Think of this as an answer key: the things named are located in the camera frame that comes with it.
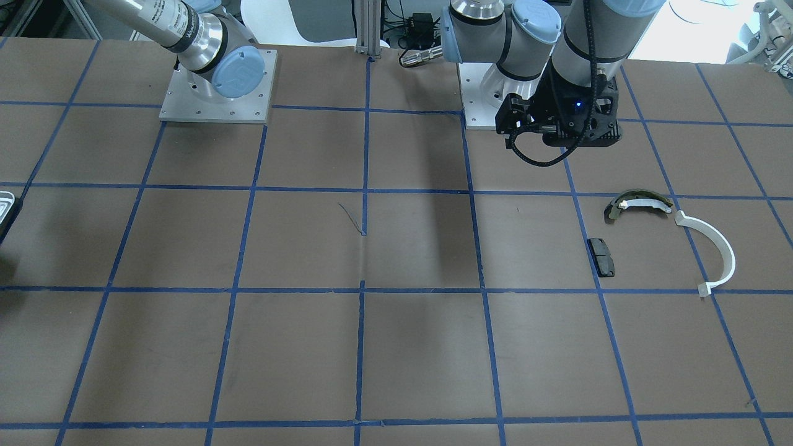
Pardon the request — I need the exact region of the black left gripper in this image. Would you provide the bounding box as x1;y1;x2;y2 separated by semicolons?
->
533;67;622;147

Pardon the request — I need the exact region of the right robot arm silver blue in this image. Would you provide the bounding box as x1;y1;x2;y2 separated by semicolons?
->
91;1;265;98

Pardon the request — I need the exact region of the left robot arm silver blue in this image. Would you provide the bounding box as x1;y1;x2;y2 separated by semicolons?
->
440;1;665;147

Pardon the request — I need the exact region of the ribbed silver metal tray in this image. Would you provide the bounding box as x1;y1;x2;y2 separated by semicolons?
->
0;190;17;234

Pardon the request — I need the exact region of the dark curved brake shoe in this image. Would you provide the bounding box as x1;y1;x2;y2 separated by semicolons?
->
603;189;674;224

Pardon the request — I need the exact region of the black brake pad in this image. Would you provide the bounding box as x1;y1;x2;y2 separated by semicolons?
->
587;237;615;278

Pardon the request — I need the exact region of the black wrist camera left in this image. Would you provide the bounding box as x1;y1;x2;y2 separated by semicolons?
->
495;93;541;135

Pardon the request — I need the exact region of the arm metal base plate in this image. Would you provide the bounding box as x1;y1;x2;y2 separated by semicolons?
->
159;48;278;125
458;63;543;130

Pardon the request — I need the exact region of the white curved plastic bracket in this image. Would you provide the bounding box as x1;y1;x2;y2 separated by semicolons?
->
674;210;737;298

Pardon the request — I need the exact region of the aluminium frame post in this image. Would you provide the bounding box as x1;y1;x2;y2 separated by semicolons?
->
353;0;382;59

